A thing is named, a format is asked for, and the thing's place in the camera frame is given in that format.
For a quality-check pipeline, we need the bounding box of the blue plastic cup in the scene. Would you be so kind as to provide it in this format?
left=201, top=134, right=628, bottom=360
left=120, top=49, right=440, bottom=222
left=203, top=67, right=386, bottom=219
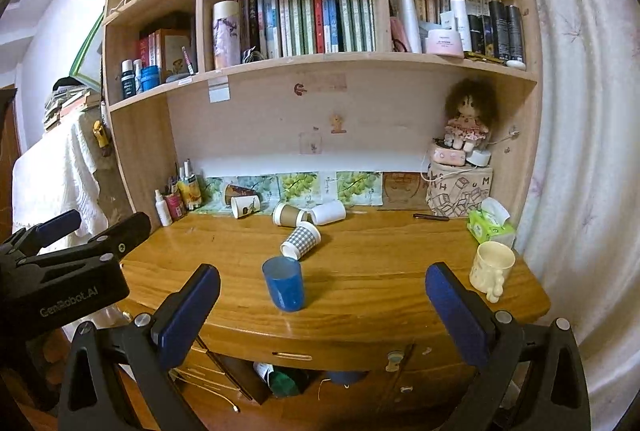
left=262, top=255, right=305, bottom=312

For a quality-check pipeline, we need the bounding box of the yellow hanging toy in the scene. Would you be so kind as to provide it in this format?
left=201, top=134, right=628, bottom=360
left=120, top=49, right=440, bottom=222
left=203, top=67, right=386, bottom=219
left=92, top=120, right=110, bottom=150

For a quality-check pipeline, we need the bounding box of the black pen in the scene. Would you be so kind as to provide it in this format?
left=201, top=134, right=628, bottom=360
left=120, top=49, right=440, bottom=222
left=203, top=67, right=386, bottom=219
left=412, top=214, right=450, bottom=222

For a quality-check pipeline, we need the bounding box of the white lace cloth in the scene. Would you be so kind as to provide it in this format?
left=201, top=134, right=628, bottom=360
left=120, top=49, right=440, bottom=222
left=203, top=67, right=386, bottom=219
left=12, top=114, right=116, bottom=255

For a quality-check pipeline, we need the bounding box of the cream ceramic mug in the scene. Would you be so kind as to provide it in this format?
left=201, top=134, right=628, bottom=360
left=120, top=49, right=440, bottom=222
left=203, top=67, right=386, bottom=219
left=470, top=241, right=516, bottom=303

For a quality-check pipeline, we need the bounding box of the stack of books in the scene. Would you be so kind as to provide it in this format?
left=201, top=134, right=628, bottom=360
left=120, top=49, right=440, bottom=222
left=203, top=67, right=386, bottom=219
left=42, top=76, right=101, bottom=132

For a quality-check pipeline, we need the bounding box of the white curtain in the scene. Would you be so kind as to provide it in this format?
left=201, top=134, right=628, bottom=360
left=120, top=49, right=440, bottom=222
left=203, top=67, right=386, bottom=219
left=516, top=0, right=639, bottom=430

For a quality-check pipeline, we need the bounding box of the green tissue pack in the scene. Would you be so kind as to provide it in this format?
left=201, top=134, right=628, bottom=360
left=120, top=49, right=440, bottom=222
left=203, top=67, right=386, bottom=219
left=466, top=197, right=516, bottom=248

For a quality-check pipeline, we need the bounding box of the red pen holder cup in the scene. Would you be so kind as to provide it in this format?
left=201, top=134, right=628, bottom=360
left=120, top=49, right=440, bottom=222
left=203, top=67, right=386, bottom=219
left=165, top=192, right=188, bottom=221

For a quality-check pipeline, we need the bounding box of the blue jar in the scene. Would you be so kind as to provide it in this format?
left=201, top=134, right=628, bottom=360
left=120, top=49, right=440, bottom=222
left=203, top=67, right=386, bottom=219
left=140, top=65, right=160, bottom=92

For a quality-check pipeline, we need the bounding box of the brown-haired rag doll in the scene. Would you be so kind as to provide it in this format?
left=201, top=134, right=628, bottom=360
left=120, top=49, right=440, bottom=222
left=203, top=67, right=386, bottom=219
left=444, top=79, right=498, bottom=154

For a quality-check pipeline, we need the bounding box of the white spray bottle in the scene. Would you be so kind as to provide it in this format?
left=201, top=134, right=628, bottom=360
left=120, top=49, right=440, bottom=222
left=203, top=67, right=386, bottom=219
left=154, top=190, right=172, bottom=227

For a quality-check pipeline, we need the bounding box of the yellow pen holder can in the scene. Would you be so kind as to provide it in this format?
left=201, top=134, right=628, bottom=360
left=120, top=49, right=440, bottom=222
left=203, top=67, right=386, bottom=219
left=178, top=159, right=203, bottom=211

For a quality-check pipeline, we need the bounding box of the brown paper cup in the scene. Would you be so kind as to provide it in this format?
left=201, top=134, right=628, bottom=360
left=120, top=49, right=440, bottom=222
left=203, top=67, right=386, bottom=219
left=272, top=203, right=309, bottom=227

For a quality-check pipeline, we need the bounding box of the pink small box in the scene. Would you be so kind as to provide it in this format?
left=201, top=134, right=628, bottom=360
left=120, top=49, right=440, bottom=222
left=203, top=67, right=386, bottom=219
left=431, top=143, right=466, bottom=167

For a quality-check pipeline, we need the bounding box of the printed canvas bag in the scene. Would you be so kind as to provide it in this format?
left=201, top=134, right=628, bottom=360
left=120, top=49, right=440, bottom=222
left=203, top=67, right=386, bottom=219
left=425, top=164, right=494, bottom=219

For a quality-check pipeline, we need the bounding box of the black white bottle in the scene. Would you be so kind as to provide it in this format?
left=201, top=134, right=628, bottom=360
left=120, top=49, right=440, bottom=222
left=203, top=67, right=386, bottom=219
left=120, top=60, right=137, bottom=99

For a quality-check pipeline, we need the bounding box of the row of upright books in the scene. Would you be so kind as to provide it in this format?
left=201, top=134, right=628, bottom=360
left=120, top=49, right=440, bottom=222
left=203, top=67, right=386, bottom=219
left=233, top=0, right=378, bottom=63

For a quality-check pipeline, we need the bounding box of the white printed paper cup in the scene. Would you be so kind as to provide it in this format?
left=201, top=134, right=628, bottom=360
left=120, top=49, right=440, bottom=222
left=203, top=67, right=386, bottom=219
left=230, top=195, right=262, bottom=220

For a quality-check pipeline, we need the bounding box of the wooden bookshelf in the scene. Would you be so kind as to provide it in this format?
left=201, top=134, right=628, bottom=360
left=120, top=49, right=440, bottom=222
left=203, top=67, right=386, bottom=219
left=102, top=0, right=544, bottom=232

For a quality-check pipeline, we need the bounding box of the green framed board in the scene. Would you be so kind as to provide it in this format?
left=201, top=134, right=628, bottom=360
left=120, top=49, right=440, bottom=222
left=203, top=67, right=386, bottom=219
left=70, top=12, right=104, bottom=92

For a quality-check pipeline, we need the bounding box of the white floral thermos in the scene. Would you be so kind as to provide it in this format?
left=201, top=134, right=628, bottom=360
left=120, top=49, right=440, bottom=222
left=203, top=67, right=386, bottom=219
left=213, top=0, right=241, bottom=69

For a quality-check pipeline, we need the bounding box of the checkered paper cup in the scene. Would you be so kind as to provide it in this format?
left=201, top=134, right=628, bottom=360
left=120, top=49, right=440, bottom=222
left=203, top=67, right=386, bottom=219
left=280, top=221, right=321, bottom=261

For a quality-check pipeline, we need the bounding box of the green white bottle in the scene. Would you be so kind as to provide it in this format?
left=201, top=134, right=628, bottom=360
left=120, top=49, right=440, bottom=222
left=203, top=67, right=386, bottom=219
left=253, top=362, right=300, bottom=399

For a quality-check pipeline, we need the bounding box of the pink cream jar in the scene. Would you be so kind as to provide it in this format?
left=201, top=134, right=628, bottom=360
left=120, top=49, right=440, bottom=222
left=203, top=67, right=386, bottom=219
left=424, top=28, right=464, bottom=58

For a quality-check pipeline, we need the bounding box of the wooden desk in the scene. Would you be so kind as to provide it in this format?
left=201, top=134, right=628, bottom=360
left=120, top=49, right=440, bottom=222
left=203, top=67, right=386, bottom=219
left=117, top=204, right=552, bottom=404

